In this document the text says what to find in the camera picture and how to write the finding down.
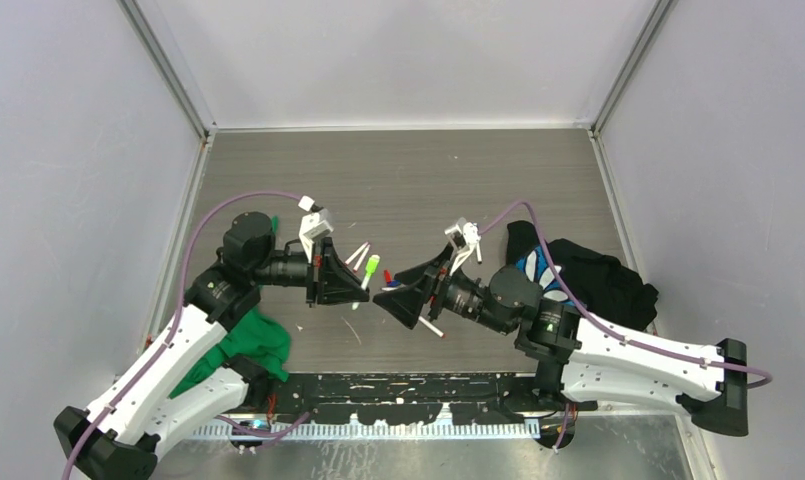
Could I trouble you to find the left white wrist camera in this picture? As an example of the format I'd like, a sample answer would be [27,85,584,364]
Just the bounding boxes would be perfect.
[298,195,334,263]

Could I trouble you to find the black daisy cloth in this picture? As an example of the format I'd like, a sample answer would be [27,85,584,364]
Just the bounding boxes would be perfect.
[505,221,659,330]

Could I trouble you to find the green cloth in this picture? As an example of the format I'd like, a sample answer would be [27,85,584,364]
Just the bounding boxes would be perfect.
[170,215,293,399]

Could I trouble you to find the green pen cap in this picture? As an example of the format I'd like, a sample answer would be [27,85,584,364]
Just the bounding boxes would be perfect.
[364,254,381,277]

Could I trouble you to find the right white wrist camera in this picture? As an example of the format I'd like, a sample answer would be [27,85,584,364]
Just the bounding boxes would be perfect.
[444,217,481,275]

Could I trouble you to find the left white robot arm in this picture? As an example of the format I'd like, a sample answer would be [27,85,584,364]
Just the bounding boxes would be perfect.
[53,207,369,479]

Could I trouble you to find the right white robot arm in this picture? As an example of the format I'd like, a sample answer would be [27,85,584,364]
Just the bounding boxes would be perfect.
[373,248,749,437]

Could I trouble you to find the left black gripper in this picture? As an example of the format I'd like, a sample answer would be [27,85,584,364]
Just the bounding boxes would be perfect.
[251,237,369,309]

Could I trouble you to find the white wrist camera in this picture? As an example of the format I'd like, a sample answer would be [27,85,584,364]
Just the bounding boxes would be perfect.
[444,217,481,275]
[298,195,334,263]

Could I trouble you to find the slotted cable duct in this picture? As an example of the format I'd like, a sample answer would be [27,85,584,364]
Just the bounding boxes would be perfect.
[199,419,542,441]

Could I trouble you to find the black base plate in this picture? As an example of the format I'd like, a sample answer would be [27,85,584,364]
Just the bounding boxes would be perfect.
[229,372,564,426]

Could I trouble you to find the green white pen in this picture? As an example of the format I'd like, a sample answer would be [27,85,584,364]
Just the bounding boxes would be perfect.
[351,270,374,311]

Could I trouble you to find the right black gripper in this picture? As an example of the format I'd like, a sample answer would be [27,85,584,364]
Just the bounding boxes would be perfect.
[373,241,514,335]

